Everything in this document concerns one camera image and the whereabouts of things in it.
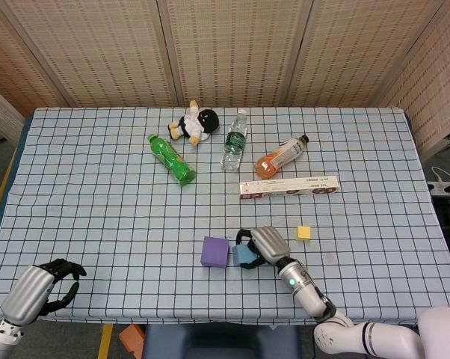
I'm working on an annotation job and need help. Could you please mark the green plastic bottle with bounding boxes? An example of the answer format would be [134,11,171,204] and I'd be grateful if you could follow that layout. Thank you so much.
[147,134,197,187]

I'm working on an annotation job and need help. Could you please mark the bamboo folding screen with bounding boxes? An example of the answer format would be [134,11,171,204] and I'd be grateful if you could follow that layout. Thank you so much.
[0,0,450,160]

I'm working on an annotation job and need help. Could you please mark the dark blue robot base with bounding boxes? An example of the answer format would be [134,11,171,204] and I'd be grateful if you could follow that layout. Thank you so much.
[141,323,303,359]

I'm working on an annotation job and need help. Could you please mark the white red baking paper box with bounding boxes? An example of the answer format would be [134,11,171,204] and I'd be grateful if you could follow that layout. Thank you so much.
[239,174,341,200]

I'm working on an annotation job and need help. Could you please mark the blue checkered tablecloth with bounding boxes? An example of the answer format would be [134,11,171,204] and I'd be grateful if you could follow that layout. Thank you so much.
[0,106,450,325]

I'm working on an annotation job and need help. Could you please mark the white woven screen panel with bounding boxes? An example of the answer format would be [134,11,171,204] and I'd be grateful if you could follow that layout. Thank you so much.
[0,80,25,145]

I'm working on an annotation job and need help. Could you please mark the large purple foam cube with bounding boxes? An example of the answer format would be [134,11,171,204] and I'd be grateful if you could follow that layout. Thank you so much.
[200,236,230,269]

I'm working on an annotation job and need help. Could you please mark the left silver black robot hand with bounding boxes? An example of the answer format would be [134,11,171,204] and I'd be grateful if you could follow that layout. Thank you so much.
[0,257,87,326]

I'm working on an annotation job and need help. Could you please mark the white power cable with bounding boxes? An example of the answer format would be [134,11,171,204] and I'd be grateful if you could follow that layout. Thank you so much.
[431,166,450,184]

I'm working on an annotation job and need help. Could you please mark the orange box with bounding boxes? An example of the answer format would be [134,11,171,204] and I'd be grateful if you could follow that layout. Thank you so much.
[119,323,146,355]

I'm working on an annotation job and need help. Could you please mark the light blue foam cube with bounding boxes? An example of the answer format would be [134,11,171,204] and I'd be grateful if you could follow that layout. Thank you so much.
[231,243,262,268]

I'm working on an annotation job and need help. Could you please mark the white power strip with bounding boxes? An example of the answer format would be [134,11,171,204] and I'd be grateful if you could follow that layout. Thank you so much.
[428,180,450,197]

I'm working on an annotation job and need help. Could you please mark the orange drink bottle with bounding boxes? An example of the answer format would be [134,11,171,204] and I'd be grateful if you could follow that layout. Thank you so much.
[254,135,310,180]

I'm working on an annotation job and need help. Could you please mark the clear water bottle green label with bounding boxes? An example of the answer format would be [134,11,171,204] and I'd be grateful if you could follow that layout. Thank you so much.
[221,108,249,172]

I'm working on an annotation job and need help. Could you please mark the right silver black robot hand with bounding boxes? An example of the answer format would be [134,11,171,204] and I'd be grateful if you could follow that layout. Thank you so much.
[235,225,292,270]

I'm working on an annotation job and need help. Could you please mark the black white plush penguin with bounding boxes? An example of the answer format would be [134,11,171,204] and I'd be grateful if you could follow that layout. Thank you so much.
[167,99,221,146]

